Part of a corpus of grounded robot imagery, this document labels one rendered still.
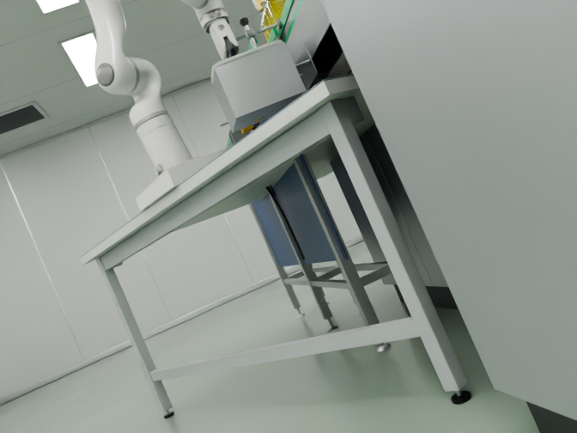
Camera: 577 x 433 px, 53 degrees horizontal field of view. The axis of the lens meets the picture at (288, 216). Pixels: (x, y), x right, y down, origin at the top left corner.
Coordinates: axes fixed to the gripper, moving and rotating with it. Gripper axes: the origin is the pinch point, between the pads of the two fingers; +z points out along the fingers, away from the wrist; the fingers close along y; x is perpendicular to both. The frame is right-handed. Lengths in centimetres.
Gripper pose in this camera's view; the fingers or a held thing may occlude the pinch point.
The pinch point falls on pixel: (237, 72)
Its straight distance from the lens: 176.1
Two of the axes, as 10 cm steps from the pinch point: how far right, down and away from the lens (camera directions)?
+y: -1.4, 0.9, 9.9
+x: -9.0, 3.9, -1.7
